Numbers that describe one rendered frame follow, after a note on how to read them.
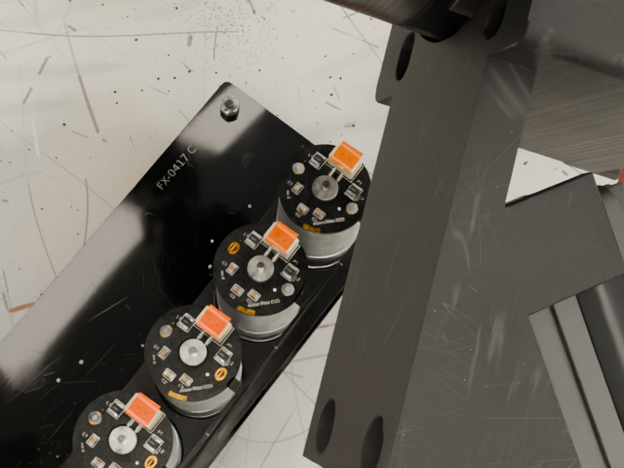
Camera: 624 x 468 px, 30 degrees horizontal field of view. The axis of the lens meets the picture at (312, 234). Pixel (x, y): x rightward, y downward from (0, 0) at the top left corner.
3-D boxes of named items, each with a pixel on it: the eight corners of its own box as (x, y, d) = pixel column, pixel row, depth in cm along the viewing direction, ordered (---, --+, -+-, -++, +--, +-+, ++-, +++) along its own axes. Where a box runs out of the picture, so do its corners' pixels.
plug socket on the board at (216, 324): (189, 332, 30) (188, 328, 29) (210, 306, 30) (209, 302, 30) (214, 351, 30) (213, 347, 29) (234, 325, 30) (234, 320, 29)
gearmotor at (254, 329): (201, 312, 35) (194, 275, 30) (252, 251, 36) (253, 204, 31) (266, 362, 35) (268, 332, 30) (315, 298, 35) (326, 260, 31)
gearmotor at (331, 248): (259, 241, 36) (260, 194, 31) (307, 182, 36) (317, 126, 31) (322, 290, 36) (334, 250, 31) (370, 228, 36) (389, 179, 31)
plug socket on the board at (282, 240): (256, 249, 31) (256, 243, 30) (276, 225, 31) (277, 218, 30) (280, 267, 31) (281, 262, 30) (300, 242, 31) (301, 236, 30)
